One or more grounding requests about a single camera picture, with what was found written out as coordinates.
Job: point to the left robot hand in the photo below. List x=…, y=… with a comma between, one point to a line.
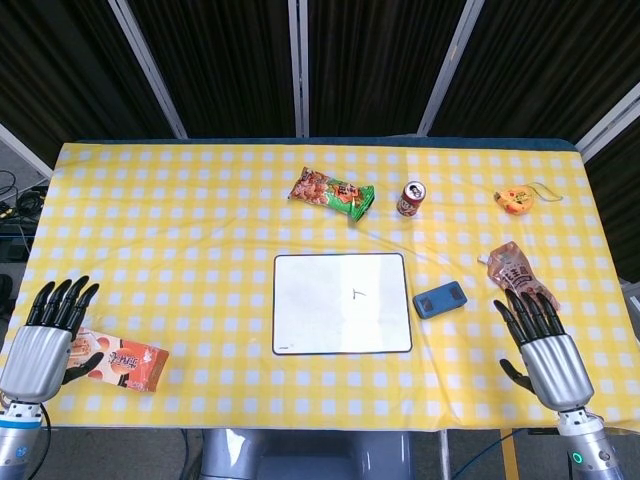
x=40, y=345

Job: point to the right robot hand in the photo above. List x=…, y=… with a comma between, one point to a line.
x=555, y=360

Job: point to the small blue box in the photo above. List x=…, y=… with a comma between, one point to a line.
x=439, y=299

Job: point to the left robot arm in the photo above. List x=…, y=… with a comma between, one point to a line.
x=17, y=435

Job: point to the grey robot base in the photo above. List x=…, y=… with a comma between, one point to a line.
x=305, y=455

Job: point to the white board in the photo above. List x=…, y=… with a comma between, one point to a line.
x=341, y=303

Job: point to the orange snack box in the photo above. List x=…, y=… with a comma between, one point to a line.
x=120, y=361

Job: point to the brown drink pouch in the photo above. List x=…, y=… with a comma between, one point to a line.
x=517, y=280

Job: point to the yellow checkered tablecloth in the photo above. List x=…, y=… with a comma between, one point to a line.
x=200, y=260

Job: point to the red drink can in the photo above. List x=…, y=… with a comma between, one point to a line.
x=412, y=198

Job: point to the orange green snack bag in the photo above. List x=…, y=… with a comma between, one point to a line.
x=332, y=193

